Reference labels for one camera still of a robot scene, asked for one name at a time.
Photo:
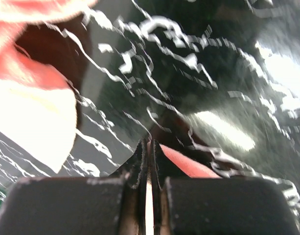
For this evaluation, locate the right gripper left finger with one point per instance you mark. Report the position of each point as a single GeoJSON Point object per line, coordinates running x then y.
{"type": "Point", "coordinates": [111, 205]}

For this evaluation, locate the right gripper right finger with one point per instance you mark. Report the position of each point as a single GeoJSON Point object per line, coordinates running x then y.
{"type": "Point", "coordinates": [216, 206]}

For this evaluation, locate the pink towel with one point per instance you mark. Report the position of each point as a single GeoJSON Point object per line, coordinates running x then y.
{"type": "Point", "coordinates": [37, 106]}
{"type": "Point", "coordinates": [188, 166]}

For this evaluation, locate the crumpled pink towel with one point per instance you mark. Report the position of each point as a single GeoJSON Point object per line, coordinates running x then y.
{"type": "Point", "coordinates": [37, 106]}

